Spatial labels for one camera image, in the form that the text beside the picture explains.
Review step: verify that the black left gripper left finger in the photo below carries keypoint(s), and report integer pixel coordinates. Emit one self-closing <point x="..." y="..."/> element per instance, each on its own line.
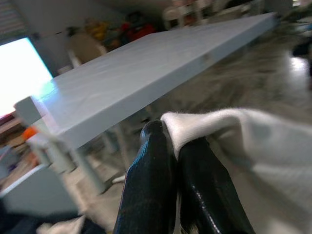
<point x="148" y="185"/>

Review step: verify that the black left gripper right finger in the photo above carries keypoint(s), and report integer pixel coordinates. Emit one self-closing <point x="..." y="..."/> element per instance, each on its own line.
<point x="207" y="190"/>

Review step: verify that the white garment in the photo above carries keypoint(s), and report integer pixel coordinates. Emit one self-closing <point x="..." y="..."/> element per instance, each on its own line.
<point x="268" y="151"/>

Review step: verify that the white plastic folding table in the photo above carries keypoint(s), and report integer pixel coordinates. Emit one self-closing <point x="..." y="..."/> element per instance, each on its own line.
<point x="134" y="73"/>

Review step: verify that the orange ball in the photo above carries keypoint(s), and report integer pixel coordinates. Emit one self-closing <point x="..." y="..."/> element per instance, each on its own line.
<point x="30" y="132"/>

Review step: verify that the beige baby seat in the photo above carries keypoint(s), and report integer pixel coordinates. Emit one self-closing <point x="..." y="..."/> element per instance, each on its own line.
<point x="85" y="48"/>

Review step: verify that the yellow plush toy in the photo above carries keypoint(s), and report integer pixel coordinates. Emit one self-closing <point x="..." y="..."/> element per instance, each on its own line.
<point x="97" y="28"/>

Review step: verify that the white rolling storage trolley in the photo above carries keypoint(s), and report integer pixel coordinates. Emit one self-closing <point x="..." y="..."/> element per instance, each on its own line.
<point x="170" y="14"/>

